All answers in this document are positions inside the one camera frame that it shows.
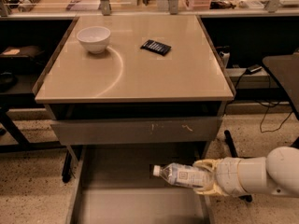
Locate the black snack packet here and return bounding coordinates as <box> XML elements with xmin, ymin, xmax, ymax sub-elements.
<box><xmin>140</xmin><ymin>39</ymin><xmax>171</xmax><ymax>56</ymax></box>

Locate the beige top drawer cabinet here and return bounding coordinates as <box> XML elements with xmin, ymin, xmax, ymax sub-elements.
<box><xmin>32</xmin><ymin>14</ymin><xmax>236</xmax><ymax>184</ymax></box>

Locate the white ceramic bowl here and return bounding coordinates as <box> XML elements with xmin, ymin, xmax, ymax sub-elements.
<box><xmin>77</xmin><ymin>26</ymin><xmax>111</xmax><ymax>54</ymax></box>

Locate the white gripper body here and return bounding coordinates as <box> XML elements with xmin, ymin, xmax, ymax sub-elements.
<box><xmin>215</xmin><ymin>158</ymin><xmax>247</xmax><ymax>197</ymax></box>

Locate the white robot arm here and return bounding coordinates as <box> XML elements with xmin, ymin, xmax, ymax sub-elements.
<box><xmin>193</xmin><ymin>147</ymin><xmax>299</xmax><ymax>198</ymax></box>

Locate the dark round side table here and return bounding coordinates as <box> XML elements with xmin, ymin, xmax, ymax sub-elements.
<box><xmin>263</xmin><ymin>52</ymin><xmax>299</xmax><ymax>119</ymax></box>

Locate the blue plastic water bottle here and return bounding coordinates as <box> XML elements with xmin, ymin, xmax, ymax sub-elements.
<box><xmin>153</xmin><ymin>163</ymin><xmax>214</xmax><ymax>190</ymax></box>

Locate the open middle drawer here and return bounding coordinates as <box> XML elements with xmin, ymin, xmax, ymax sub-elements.
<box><xmin>65</xmin><ymin>144</ymin><xmax>213</xmax><ymax>224</ymax></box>

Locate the black phone on shelf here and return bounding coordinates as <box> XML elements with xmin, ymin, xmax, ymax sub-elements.
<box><xmin>245</xmin><ymin>64</ymin><xmax>262</xmax><ymax>75</ymax></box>

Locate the closed grey top drawer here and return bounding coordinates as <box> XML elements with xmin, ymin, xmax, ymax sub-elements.
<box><xmin>50</xmin><ymin>117</ymin><xmax>221</xmax><ymax>146</ymax></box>

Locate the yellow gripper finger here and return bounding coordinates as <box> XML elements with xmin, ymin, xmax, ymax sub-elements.
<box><xmin>193</xmin><ymin>184</ymin><xmax>228</xmax><ymax>196</ymax></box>
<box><xmin>192</xmin><ymin>159</ymin><xmax>221</xmax><ymax>172</ymax></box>

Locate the black cable on floor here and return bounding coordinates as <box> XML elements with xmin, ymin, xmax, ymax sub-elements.
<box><xmin>255</xmin><ymin>99</ymin><xmax>295</xmax><ymax>134</ymax></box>

